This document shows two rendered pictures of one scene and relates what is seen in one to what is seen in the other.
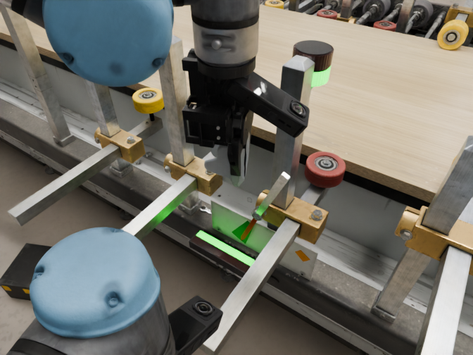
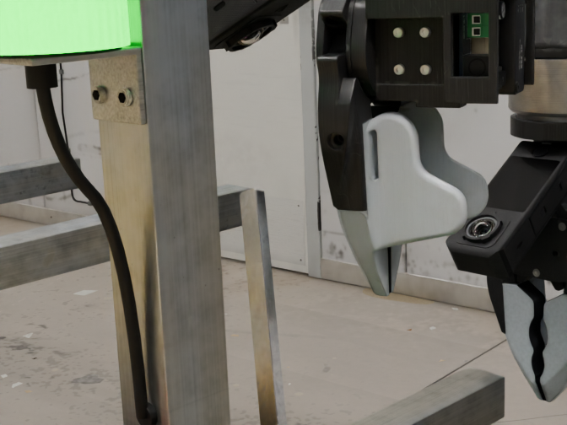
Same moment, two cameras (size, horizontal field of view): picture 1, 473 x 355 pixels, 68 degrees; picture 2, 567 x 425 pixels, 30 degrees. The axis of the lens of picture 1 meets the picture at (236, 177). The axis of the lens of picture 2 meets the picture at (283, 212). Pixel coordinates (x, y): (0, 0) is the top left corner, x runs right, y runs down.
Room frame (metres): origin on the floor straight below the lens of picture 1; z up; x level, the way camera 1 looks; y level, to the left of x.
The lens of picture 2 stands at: (0.90, 0.06, 1.14)
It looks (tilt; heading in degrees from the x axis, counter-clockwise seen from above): 13 degrees down; 192
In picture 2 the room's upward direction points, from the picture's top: 2 degrees counter-clockwise
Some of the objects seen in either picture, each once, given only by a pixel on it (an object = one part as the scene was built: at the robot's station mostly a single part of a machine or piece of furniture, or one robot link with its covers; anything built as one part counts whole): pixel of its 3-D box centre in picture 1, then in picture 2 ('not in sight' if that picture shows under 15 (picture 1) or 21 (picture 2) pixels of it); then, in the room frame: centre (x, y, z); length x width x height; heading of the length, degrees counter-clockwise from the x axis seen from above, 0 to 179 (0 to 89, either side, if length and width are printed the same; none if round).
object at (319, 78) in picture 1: (310, 70); (50, 18); (0.51, -0.11, 1.12); 0.06 x 0.06 x 0.02
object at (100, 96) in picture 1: (105, 113); not in sight; (0.75, 0.33, 0.90); 0.03 x 0.03 x 0.48; 56
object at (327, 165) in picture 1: (322, 182); not in sight; (0.54, -0.18, 0.85); 0.08 x 0.08 x 0.11
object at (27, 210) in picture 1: (97, 163); not in sight; (0.65, 0.34, 0.81); 0.43 x 0.03 x 0.04; 146
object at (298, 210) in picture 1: (291, 213); not in sight; (0.46, -0.11, 0.85); 0.13 x 0.06 x 0.05; 56
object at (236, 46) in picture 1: (225, 39); not in sight; (0.40, 0.01, 1.21); 0.08 x 0.08 x 0.05
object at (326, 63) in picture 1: (312, 55); not in sight; (0.51, -0.11, 1.15); 0.06 x 0.06 x 0.02
